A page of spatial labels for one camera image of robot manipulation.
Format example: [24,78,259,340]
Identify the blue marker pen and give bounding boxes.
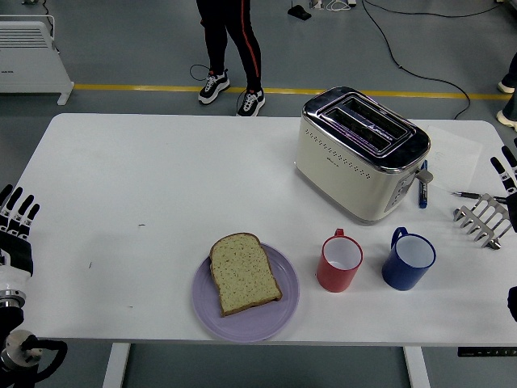
[417,159,429,209]

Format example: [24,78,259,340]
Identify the black table control panel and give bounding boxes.
[457,346,517,358]

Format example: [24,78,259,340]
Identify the bread slice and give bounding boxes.
[208,232,284,318]

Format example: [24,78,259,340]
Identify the white table leg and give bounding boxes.
[101,343,132,388]
[402,346,431,388]

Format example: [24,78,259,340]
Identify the metal toast rack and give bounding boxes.
[452,192,515,251]

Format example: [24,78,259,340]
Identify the cream and chrome toaster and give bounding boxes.
[293,85,434,226]

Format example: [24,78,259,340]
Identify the thin black floor cable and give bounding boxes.
[363,0,504,19]

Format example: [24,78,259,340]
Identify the person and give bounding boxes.
[495,52,517,133]
[189,0,267,118]

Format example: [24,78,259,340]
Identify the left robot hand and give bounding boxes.
[0,184,41,293]

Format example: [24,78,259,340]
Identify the red mug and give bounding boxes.
[316,228,364,294]

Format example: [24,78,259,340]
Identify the purple plate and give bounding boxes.
[191,242,301,343]

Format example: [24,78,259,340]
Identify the long black floor cable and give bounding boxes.
[360,0,473,121]

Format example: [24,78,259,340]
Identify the white panel heater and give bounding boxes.
[0,15,76,107]

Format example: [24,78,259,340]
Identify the white paper sheet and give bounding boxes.
[426,124,484,193]

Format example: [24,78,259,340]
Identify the black floor device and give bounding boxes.
[287,0,313,20]

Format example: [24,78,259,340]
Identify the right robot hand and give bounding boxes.
[490,137,517,234]

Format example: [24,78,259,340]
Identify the blue mug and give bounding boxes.
[380,226,437,291]

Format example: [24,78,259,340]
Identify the black pen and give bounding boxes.
[451,190,510,202]

